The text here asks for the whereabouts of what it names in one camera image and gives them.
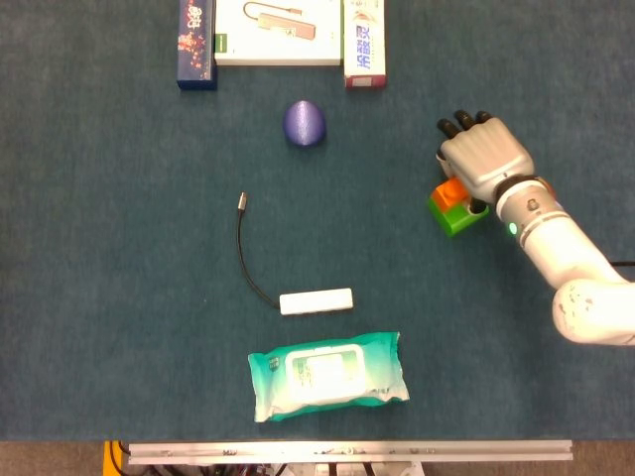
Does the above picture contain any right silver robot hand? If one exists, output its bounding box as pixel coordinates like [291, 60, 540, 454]
[435, 109, 536, 214]

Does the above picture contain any orange toy brick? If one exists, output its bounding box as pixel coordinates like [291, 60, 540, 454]
[430, 177, 470, 209]

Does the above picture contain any green toy brick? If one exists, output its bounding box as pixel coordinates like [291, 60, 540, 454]
[428, 195, 490, 238]

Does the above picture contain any white toothpaste box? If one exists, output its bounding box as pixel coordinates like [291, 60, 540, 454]
[341, 0, 387, 90]

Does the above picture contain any purple ribbed ball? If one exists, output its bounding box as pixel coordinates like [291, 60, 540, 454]
[282, 100, 328, 148]

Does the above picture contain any white USB hub box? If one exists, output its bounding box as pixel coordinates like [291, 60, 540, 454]
[213, 0, 343, 67]

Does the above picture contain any green wet wipes pack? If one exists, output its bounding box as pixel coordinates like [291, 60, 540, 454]
[247, 331, 411, 423]

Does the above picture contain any dark blue patterned box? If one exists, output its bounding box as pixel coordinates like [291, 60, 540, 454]
[177, 0, 218, 92]

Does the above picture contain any white USB hub with cable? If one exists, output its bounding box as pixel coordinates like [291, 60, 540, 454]
[235, 191, 355, 317]

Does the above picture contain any aluminium profile rail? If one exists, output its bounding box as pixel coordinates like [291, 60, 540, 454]
[127, 439, 574, 466]

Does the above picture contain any black cable by frame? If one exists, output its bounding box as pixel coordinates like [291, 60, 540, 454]
[109, 439, 132, 476]

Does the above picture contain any yellow frame part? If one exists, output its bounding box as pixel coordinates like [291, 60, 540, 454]
[102, 439, 123, 476]

